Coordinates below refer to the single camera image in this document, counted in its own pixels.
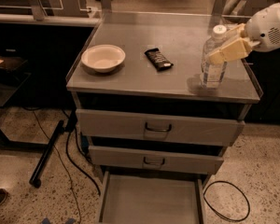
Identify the black cable left of cabinet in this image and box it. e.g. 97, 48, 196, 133
64, 128, 102, 196

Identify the top grey drawer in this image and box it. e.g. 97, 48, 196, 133
77, 109, 245, 146

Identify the black stand leg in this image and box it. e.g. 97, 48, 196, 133
29, 120, 63, 189

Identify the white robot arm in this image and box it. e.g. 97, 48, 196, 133
206, 3, 280, 64

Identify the black snack bar wrapper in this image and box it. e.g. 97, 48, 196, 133
145, 48, 173, 72

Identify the bottom grey open drawer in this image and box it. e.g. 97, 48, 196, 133
95, 169, 206, 224

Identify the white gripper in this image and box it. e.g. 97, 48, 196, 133
207, 3, 280, 64

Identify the grey drawer cabinet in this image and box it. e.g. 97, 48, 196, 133
65, 10, 264, 224

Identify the white horizontal rail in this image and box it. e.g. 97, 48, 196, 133
0, 14, 101, 27

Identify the black looped floor cable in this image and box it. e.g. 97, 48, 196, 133
203, 180, 251, 223

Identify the dark side table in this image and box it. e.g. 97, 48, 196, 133
0, 49, 31, 107

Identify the white round bowl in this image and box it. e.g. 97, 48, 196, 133
81, 45, 126, 73

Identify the clear plastic bottle white cap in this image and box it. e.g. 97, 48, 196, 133
200, 25, 227, 89

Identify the middle grey drawer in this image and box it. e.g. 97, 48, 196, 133
89, 146, 223, 175

